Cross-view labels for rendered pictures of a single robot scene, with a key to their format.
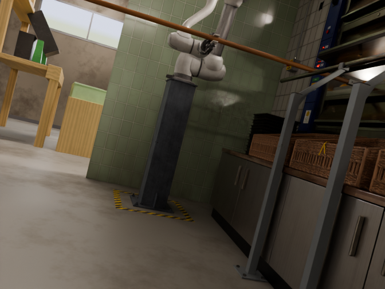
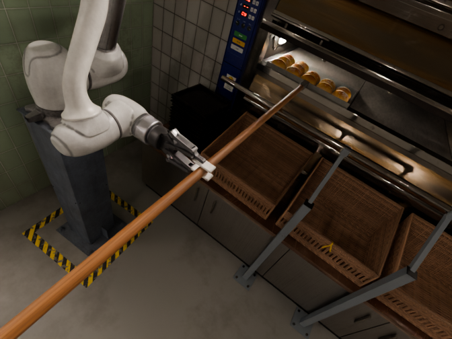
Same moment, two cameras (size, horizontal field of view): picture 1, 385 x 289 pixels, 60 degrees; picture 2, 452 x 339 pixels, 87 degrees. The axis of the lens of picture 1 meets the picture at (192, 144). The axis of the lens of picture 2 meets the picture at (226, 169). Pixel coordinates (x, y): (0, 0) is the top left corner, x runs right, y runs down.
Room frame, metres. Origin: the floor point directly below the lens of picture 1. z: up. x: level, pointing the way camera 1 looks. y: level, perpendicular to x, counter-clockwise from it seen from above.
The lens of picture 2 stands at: (1.66, 0.43, 1.73)
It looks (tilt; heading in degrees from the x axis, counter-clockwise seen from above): 45 degrees down; 301
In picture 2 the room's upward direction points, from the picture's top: 21 degrees clockwise
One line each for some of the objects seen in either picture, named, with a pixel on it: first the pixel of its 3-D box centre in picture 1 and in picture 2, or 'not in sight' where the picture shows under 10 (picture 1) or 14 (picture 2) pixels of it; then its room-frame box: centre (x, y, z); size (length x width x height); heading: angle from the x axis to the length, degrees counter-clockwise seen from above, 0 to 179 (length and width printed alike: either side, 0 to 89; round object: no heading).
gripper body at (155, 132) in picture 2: (208, 45); (165, 141); (2.13, 0.06, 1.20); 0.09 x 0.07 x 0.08; 12
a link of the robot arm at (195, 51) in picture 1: (199, 49); (122, 115); (2.31, 0.11, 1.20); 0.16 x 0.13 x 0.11; 12
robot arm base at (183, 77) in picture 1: (180, 78); (54, 107); (2.66, 0.22, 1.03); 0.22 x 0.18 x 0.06; 106
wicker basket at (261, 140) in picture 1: (301, 147); (255, 161); (2.14, -0.68, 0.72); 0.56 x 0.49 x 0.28; 10
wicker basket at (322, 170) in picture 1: (369, 157); (339, 216); (1.55, -0.81, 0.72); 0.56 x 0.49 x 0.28; 11
